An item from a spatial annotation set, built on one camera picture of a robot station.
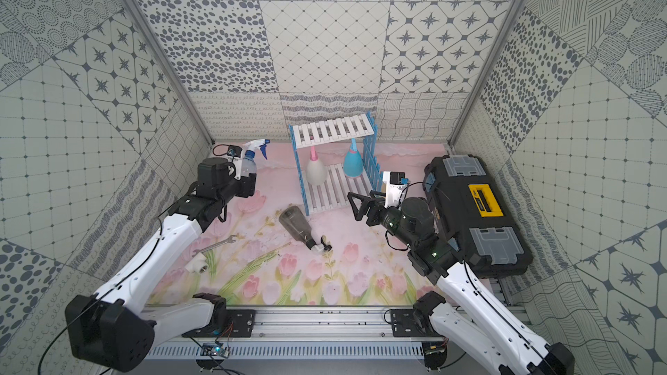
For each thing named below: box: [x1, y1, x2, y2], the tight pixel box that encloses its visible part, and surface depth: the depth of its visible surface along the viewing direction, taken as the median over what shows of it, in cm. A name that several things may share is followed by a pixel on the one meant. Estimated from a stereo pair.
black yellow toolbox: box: [422, 154, 533, 278], surface depth 81 cm
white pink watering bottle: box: [305, 145, 329, 185], surface depth 100 cm
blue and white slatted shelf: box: [288, 111, 384, 218], surface depth 97 cm
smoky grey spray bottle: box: [278, 205, 332, 252], surface depth 90 cm
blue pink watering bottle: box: [343, 138, 364, 178], surface depth 102 cm
